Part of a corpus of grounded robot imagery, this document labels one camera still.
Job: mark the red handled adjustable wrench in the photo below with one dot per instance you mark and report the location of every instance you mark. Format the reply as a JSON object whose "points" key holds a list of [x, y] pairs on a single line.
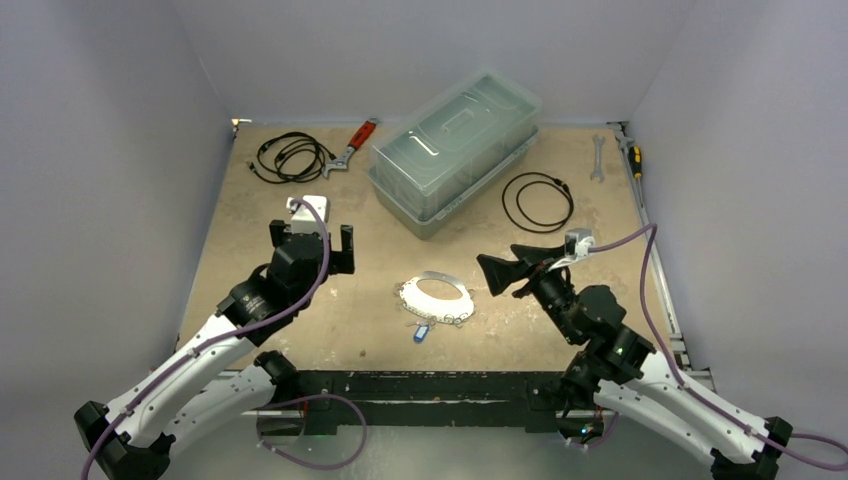
{"points": [[341, 163]]}

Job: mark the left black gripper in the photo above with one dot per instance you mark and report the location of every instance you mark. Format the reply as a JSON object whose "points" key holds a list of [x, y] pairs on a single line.
{"points": [[341, 260]]}

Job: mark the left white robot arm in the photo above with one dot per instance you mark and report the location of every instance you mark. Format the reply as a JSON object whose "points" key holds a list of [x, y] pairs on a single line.
{"points": [[137, 434]]}

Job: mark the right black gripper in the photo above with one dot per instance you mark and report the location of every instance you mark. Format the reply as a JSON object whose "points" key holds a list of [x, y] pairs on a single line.
{"points": [[530, 270]]}

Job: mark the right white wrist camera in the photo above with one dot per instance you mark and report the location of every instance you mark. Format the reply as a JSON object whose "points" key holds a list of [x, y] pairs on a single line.
{"points": [[578, 245]]}

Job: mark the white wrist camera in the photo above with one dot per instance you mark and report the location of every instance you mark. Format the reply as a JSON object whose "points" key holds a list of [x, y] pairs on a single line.
{"points": [[578, 245], [307, 213]]}

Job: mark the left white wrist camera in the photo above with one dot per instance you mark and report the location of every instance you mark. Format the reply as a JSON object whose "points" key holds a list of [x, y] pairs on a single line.
{"points": [[307, 213]]}

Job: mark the blue key tag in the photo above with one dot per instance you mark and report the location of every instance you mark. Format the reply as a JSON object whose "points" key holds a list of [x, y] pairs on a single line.
{"points": [[421, 333]]}

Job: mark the clear plastic storage box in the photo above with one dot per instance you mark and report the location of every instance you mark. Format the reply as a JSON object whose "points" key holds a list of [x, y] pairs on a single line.
{"points": [[443, 155]]}

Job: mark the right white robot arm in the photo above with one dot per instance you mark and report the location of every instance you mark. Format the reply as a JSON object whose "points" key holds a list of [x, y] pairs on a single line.
{"points": [[619, 369]]}

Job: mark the yellow black screwdriver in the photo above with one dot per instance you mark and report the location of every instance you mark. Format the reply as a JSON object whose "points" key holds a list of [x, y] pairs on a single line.
{"points": [[635, 162]]}

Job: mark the silver open-end spanner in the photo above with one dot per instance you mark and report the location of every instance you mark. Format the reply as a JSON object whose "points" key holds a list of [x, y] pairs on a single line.
{"points": [[597, 173]]}

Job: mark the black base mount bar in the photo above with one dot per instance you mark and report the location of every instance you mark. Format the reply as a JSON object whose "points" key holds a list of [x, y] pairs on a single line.
{"points": [[430, 397]]}

